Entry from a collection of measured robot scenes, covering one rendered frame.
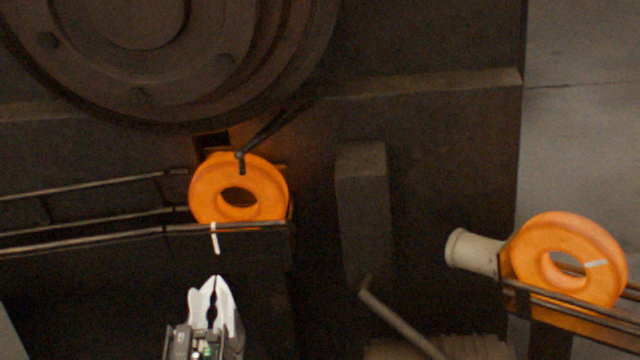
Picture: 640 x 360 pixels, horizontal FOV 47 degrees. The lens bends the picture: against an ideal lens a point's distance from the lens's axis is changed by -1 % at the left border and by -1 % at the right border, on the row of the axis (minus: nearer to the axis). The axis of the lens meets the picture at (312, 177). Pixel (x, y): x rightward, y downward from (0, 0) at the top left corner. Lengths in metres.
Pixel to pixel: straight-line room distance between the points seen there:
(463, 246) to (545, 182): 1.33
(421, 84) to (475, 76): 0.08
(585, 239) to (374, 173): 0.30
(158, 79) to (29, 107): 0.39
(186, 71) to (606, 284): 0.60
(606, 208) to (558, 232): 1.32
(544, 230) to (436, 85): 0.27
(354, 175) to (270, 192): 0.14
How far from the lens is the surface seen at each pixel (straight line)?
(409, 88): 1.12
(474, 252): 1.10
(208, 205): 1.16
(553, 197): 2.35
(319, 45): 0.97
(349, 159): 1.10
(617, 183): 2.44
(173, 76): 0.92
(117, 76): 0.94
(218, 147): 1.22
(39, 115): 1.25
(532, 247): 1.05
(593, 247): 1.01
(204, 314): 0.97
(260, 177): 1.11
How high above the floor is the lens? 1.41
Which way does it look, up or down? 35 degrees down
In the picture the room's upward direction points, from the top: 8 degrees counter-clockwise
